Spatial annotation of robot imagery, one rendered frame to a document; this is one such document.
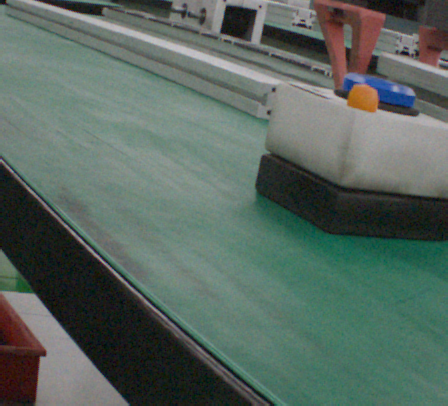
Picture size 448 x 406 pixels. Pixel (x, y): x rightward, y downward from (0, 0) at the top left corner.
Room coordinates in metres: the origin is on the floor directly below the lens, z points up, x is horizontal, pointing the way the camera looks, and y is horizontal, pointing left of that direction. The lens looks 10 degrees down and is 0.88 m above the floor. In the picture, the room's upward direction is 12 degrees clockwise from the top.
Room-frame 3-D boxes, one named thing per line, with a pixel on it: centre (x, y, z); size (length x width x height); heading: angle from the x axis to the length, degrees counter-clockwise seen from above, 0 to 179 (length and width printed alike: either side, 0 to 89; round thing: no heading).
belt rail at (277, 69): (1.39, 0.02, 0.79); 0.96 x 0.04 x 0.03; 28
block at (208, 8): (1.71, 0.06, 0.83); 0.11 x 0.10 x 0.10; 118
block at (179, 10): (1.82, 0.10, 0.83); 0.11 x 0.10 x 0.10; 118
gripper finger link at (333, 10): (0.73, -0.08, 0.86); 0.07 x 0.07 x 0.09; 28
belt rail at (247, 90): (1.30, 0.19, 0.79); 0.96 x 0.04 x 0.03; 28
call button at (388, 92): (0.53, -0.07, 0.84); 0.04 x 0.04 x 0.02
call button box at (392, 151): (0.54, -0.08, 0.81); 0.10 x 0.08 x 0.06; 118
